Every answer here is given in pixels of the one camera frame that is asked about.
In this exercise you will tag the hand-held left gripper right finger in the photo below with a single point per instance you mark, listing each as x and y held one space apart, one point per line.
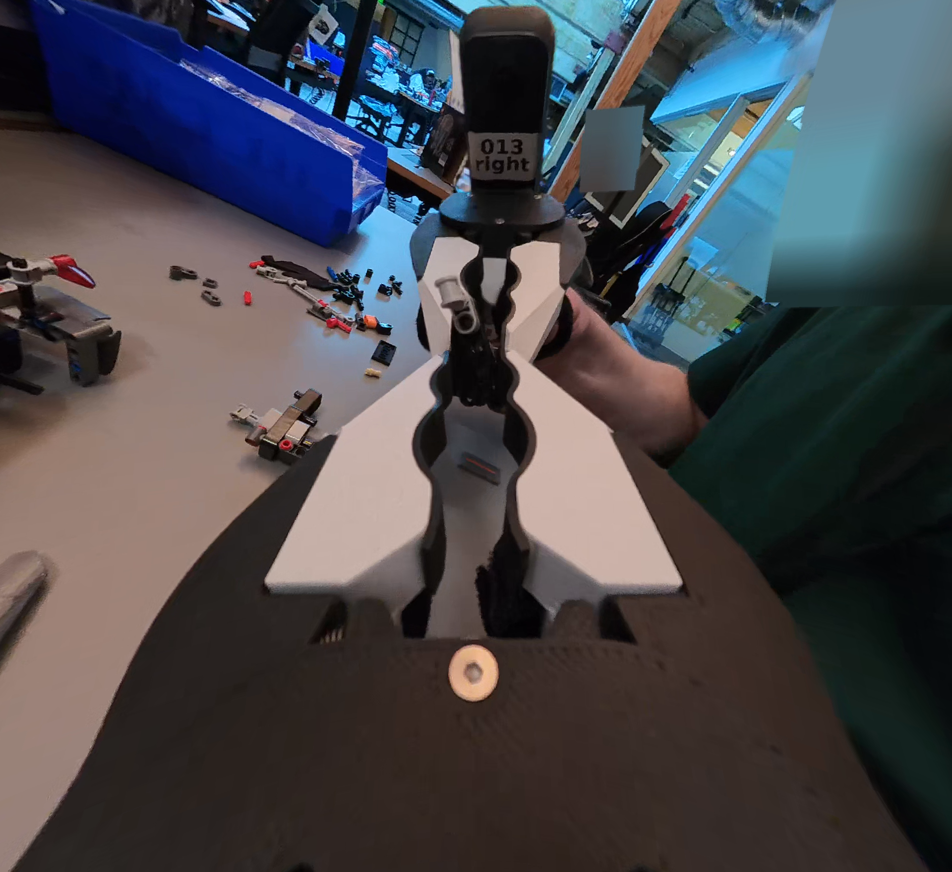
595 515

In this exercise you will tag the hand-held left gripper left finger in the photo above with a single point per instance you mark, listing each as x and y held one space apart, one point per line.
349 515

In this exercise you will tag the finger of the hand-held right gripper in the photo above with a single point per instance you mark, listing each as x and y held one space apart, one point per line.
439 258
539 284

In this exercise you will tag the black lego beam assembly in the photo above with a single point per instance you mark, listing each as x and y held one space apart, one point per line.
476 366

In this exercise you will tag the black lego assembly red pins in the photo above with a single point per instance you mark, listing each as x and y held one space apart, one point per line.
286 429

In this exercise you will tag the person's right forearm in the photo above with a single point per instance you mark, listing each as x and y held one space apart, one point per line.
662 411

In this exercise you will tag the small black lego plate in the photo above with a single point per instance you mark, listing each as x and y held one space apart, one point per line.
384 353

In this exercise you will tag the dark lego tile red stripe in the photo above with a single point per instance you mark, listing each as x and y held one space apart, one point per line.
480 467

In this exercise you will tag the light grey lego rod assembly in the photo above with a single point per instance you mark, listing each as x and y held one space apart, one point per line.
321 310

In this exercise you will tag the black lego wing panel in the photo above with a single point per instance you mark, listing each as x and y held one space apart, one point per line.
297 271

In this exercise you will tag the dark grey lego beam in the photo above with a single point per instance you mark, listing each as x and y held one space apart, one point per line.
182 273

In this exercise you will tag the large lego vehicle model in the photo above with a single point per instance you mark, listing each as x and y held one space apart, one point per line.
74 336

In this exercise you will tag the person's right hand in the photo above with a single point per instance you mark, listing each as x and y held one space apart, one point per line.
595 359

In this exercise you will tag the white standing sign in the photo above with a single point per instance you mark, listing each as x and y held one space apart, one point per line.
455 76

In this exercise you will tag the small dark printed box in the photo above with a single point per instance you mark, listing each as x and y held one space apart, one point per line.
442 143

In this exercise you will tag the white framed monitor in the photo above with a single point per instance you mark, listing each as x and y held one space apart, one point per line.
632 206

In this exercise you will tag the black pole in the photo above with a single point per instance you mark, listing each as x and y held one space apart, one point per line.
366 17

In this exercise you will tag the clear plastic bags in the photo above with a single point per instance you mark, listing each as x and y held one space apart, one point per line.
297 121

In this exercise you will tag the person's green shirt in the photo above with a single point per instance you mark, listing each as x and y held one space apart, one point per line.
818 515

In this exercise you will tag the black office chair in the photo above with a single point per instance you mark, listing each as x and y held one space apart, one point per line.
286 17

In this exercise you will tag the blue plastic bin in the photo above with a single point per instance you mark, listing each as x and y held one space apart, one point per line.
186 128

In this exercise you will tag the wooden post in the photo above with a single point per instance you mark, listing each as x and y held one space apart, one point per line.
651 32

